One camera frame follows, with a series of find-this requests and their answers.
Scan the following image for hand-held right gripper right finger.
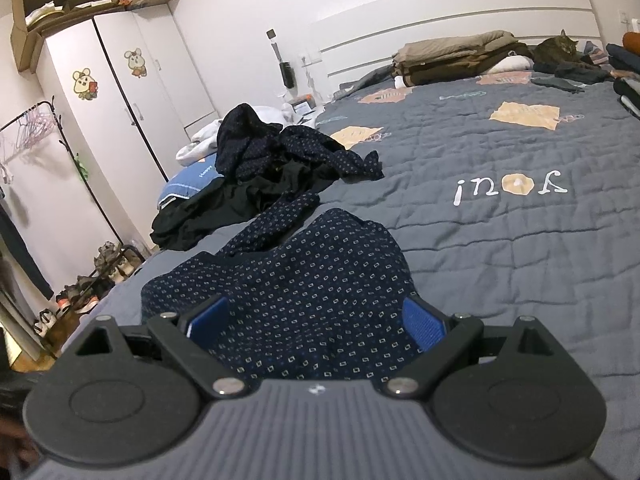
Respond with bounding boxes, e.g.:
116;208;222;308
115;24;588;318
385;296;566;401

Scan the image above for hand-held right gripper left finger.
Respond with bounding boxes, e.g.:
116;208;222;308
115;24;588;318
75;296;246;401

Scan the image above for navy patterned sweater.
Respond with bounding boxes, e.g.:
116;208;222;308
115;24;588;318
141;191;426;387

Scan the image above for black clothes rack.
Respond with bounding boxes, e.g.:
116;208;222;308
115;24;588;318
0;100;126;261

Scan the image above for tall stack of folded clothes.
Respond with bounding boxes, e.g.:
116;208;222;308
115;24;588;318
605;30;640;121

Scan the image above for grey quilted bedspread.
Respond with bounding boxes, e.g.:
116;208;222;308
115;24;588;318
65;67;640;480

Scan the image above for black garment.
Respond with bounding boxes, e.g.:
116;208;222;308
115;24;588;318
150;160;331;252

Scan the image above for pile of shoes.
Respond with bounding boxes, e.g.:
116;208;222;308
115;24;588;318
32;242;146;346

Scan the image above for blue pillow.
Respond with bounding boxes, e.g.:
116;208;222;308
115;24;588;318
157;152;226;211

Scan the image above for white garment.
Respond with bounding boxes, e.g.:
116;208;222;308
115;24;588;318
175;104;321;166

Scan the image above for hanging dark pants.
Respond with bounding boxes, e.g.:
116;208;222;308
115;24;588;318
0;195;55;302

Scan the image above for white wardrobe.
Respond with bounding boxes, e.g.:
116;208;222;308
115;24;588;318
36;0;221;248

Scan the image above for grey pillow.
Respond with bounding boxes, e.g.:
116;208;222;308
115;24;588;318
334;67;401;98

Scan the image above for folded dark brown blanket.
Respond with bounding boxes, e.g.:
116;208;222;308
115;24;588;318
397;42;536;86

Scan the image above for bundle of pink hangers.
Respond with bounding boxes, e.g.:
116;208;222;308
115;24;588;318
14;107;55;150

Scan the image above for mouse sticker with red patch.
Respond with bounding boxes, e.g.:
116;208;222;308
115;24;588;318
71;70;99;101

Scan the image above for mouse sticker with orange bow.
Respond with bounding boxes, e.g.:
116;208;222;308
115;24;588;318
123;48;148;78

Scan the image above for white pillow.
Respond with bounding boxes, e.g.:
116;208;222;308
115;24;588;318
492;55;535;72

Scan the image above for folded khaki blanket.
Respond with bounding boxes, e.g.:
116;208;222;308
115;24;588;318
392;30;516;68

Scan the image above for dark grey garment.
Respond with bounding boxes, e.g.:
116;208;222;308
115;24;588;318
532;62;613;93

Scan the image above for tabby cat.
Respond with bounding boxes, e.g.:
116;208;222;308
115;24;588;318
532;29;601;73

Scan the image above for white headboard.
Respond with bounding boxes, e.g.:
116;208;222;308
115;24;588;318
309;0;603;93

